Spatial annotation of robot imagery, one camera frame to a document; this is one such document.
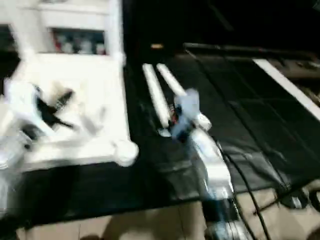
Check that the white plastic table top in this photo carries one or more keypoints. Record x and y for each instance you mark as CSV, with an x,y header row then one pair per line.
x,y
95,100

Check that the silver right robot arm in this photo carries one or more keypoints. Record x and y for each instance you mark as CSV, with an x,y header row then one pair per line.
x,y
215,170

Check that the black mat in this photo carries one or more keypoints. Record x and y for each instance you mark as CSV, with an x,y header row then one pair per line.
x,y
250,125

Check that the white glass-door cabinet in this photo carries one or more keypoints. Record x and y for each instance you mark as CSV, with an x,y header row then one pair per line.
x,y
65,25

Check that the small brown label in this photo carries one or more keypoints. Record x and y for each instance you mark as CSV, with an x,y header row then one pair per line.
x,y
157,46

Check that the black cabinet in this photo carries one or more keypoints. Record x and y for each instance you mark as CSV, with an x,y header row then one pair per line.
x,y
225,22

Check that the white flat strip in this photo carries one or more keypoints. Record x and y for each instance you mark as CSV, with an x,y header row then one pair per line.
x,y
290,87

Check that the black power adapter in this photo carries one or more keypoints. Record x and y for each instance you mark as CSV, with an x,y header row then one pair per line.
x,y
292,200

